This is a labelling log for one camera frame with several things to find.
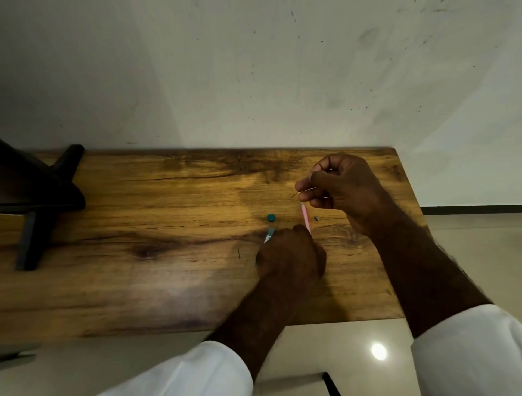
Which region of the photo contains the white shirt sleeve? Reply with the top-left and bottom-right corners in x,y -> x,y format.
409,304 -> 522,396
97,340 -> 254,396

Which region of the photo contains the person's right hand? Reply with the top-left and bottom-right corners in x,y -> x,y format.
295,154 -> 403,238

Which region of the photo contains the pink mechanical pencil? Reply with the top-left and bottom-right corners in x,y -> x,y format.
300,203 -> 313,235

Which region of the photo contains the white right shirt sleeve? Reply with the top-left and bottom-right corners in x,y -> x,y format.
409,304 -> 522,396

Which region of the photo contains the black stand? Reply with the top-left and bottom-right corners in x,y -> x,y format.
0,138 -> 86,272

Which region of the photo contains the person's left forearm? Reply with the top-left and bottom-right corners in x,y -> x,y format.
203,274 -> 324,384

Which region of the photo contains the white left shirt sleeve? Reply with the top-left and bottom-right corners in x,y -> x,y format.
97,340 -> 254,396

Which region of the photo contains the person's right forearm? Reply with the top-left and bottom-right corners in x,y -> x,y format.
364,197 -> 495,340

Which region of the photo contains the person's left hand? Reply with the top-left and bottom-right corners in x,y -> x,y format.
255,224 -> 328,288

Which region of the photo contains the dark skirting board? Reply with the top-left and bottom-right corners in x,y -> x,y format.
421,205 -> 522,215

